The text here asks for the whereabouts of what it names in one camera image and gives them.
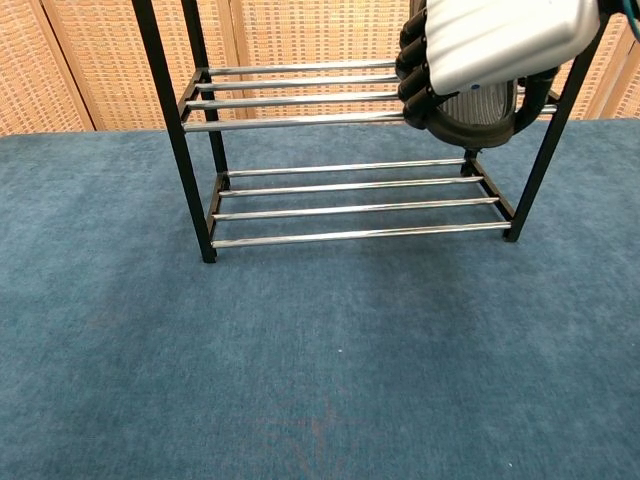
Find black and chrome shoe rack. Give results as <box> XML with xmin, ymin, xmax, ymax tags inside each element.
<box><xmin>132</xmin><ymin>0</ymin><xmax>612</xmax><ymax>265</ymax></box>

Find black slipper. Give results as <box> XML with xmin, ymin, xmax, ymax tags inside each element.
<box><xmin>407</xmin><ymin>69</ymin><xmax>559</xmax><ymax>152</ymax></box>

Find woven wooden folding screen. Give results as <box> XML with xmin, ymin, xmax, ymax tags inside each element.
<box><xmin>0</xmin><ymin>0</ymin><xmax>640</xmax><ymax>137</ymax></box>

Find black and silver right hand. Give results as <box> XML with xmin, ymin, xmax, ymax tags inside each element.
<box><xmin>394</xmin><ymin>0</ymin><xmax>601</xmax><ymax>131</ymax></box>

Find blue carpet mat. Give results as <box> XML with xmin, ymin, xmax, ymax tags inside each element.
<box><xmin>0</xmin><ymin>117</ymin><xmax>640</xmax><ymax>480</ymax></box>

